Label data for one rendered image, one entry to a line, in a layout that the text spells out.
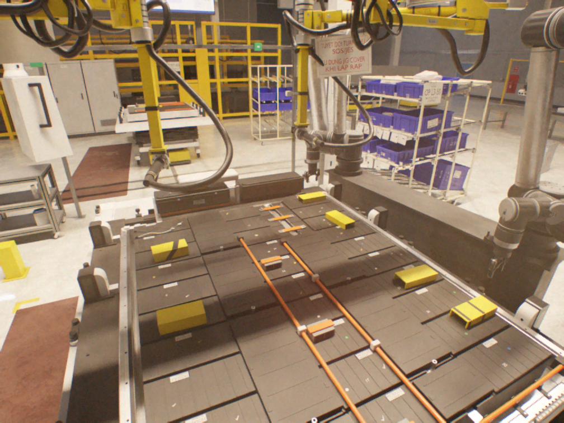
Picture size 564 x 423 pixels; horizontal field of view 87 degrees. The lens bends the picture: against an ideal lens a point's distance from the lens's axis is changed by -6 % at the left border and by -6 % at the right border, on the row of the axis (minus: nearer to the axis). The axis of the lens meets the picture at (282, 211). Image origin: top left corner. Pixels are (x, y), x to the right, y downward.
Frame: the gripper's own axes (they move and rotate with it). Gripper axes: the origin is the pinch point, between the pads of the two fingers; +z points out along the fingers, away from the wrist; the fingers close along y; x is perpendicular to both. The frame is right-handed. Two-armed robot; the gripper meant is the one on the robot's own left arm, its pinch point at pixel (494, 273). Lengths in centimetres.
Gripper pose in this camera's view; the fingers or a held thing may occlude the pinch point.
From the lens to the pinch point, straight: 181.6
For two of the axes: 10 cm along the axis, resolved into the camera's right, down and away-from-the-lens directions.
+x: -5.2, -3.6, 7.7
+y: 8.6, -2.2, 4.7
